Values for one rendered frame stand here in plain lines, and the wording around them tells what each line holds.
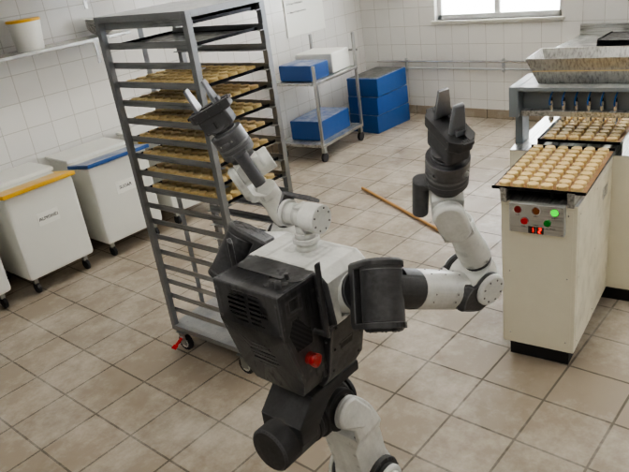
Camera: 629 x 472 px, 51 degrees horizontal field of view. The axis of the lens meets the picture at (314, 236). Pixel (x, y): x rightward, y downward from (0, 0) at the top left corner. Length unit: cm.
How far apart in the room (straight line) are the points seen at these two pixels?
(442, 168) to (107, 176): 403
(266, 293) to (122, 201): 392
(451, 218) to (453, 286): 19
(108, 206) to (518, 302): 312
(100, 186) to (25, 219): 60
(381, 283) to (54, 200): 380
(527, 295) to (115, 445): 205
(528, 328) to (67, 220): 322
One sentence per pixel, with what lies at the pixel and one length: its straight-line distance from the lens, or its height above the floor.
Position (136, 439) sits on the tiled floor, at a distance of 334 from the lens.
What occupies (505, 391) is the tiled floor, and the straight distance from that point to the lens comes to 326.
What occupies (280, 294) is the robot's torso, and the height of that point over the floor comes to 136.
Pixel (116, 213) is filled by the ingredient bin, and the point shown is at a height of 34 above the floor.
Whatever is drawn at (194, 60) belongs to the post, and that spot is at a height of 162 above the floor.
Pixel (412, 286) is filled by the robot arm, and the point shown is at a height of 133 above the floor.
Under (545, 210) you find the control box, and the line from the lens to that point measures 303.
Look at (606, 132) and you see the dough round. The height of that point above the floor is 92.
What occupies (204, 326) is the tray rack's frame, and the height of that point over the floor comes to 15.
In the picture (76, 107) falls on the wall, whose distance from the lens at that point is 572.
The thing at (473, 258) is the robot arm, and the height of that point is 132.
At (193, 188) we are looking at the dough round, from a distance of 337.
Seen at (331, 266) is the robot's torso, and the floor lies 136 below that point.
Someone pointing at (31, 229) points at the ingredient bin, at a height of 48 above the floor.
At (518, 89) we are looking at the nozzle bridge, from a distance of 368.
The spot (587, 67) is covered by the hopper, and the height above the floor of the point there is 127.
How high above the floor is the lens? 200
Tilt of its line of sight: 24 degrees down
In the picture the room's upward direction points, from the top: 8 degrees counter-clockwise
